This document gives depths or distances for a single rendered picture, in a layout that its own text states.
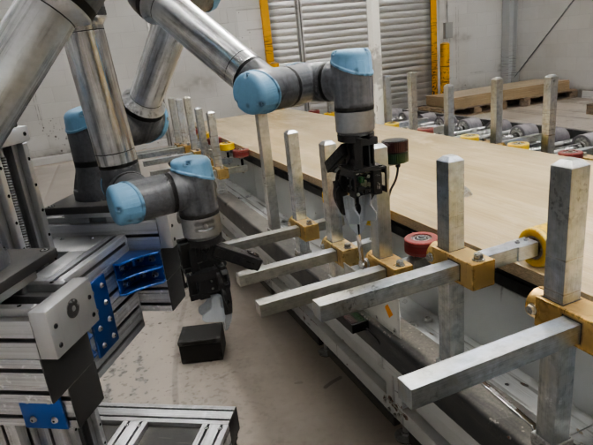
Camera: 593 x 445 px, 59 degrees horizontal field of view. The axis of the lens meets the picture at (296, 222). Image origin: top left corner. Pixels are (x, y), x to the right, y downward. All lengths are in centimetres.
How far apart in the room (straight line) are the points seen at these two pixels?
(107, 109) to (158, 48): 34
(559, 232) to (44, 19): 79
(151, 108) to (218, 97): 767
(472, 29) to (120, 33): 644
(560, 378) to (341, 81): 60
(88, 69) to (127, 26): 790
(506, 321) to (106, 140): 94
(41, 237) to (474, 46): 1040
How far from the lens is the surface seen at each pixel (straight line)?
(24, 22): 89
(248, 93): 93
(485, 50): 1144
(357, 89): 98
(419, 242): 123
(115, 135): 105
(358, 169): 100
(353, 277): 118
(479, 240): 126
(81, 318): 104
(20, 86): 89
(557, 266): 84
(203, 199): 98
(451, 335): 110
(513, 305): 127
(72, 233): 149
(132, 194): 94
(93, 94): 104
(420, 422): 187
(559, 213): 81
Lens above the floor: 136
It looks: 19 degrees down
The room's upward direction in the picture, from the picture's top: 6 degrees counter-clockwise
